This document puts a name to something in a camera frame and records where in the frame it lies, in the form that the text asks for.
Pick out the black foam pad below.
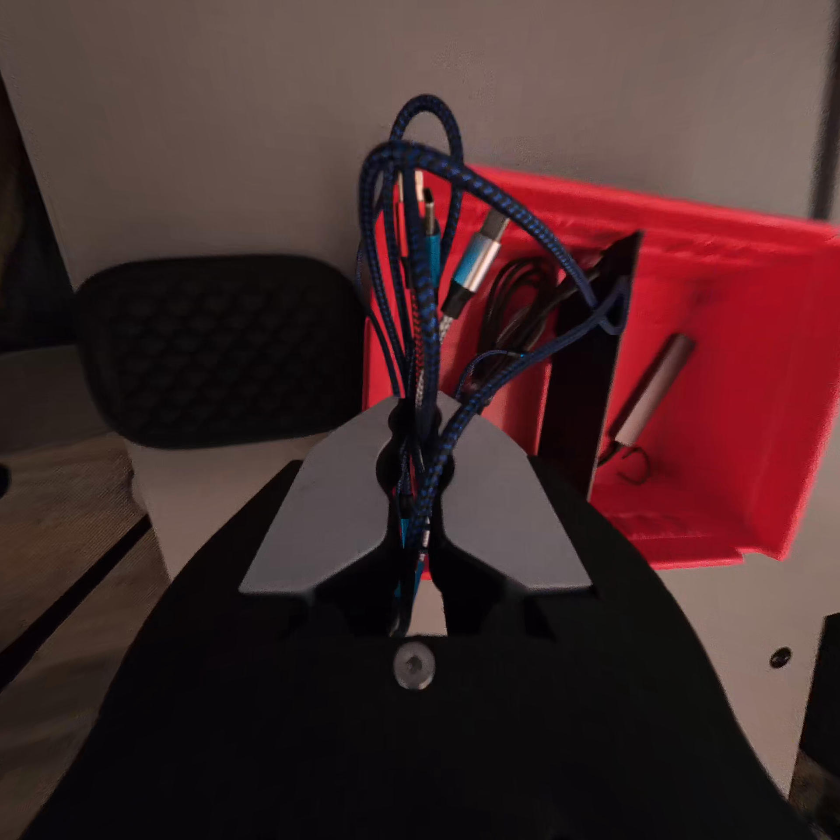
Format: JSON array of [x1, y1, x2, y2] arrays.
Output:
[[75, 255, 366, 451]]

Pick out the black bin divider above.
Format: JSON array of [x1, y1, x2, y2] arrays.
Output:
[[538, 230, 644, 501]]

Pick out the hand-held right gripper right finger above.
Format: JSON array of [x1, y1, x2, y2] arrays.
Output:
[[430, 394, 593, 603]]

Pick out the red plastic bin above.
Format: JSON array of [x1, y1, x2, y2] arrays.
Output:
[[361, 164, 840, 570]]

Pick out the grey usb hub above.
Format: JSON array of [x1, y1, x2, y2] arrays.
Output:
[[596, 333, 698, 488]]

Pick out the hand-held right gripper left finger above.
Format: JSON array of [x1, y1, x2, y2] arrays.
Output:
[[238, 395, 404, 601]]

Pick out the black usb cable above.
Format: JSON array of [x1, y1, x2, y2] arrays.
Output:
[[476, 256, 592, 368]]

